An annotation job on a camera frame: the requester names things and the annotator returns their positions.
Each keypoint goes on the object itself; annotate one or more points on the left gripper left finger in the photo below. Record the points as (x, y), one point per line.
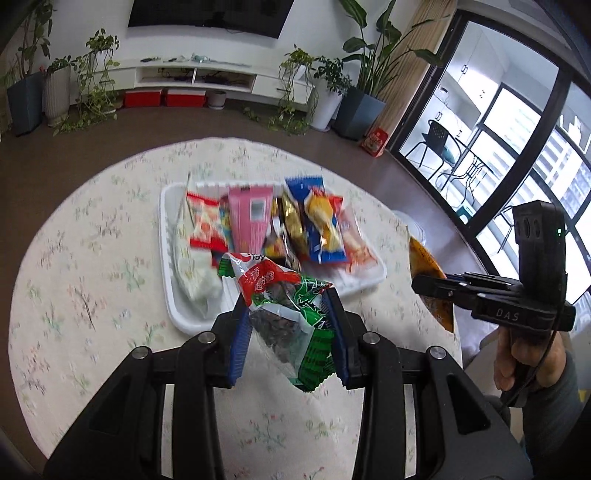
(118, 435)

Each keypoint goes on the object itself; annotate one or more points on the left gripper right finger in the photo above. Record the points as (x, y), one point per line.
(459, 434)

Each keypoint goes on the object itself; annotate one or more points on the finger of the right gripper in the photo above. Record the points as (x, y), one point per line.
(484, 280)
(460, 294)

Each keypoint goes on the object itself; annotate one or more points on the orange snack packet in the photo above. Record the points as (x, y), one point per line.
(423, 263)

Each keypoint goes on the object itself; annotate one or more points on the light pink long packet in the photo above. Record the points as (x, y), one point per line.
(369, 261)

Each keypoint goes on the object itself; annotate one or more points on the blue yellow Tipo packet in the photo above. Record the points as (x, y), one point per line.
(320, 211)

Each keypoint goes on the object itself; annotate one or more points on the green red seed packet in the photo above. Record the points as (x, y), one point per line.
(285, 309)

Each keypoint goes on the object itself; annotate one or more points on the pale green snack pouch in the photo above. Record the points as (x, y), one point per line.
(195, 275)

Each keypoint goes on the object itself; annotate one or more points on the gold foil snack packet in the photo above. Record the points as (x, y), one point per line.
(294, 226)

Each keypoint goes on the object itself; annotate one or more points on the red white biscuit packet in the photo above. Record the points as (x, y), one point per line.
(206, 227)

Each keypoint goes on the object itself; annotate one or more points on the pink barcode snack packet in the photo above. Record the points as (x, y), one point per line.
(249, 209)

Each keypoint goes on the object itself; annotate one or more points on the large red chip bag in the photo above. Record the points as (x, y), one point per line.
(352, 240)

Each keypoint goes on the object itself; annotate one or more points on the blue panda snack bag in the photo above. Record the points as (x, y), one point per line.
(224, 221)

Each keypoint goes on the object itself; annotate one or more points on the person's right forearm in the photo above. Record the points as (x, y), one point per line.
(557, 429)

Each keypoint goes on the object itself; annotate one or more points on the person's right hand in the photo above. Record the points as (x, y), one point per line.
(512, 351)

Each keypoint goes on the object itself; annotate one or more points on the grey round trash bin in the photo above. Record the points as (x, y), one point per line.
(415, 229)

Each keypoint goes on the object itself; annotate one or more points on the floral round tablecloth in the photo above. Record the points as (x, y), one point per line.
(90, 288)

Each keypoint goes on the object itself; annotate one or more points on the black balcony chair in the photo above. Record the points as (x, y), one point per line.
(448, 160)

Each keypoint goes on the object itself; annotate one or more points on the white plastic tray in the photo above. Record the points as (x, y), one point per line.
(183, 317)

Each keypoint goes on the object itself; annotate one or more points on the red gift bag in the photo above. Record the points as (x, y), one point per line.
(375, 142)

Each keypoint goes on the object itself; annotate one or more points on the large leaf plant blue pot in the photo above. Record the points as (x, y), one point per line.
(379, 63)

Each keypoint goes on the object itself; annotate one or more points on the plant tall white pot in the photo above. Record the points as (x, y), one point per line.
(331, 83)

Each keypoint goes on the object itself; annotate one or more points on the hanging vine on console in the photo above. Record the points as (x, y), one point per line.
(291, 91)

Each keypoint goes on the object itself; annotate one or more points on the white TV console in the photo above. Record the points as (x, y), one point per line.
(236, 80)

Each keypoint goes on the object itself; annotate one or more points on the small white floor pot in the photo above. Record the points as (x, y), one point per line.
(216, 99)

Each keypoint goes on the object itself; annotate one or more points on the left red storage box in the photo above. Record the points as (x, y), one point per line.
(142, 98)

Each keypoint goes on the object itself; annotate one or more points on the red storage box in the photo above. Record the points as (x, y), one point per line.
(142, 98)
(184, 98)

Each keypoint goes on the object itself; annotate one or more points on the trailing vine plant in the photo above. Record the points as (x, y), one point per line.
(96, 94)

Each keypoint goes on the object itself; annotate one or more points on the right red storage box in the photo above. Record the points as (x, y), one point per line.
(184, 98)

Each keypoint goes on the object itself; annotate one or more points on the tall plant dark blue pot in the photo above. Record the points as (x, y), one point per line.
(24, 86)

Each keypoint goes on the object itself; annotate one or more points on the plant white ribbed pot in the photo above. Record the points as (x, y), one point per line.
(56, 95)

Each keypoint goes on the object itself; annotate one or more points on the wall mounted black television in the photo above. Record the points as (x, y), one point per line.
(260, 17)

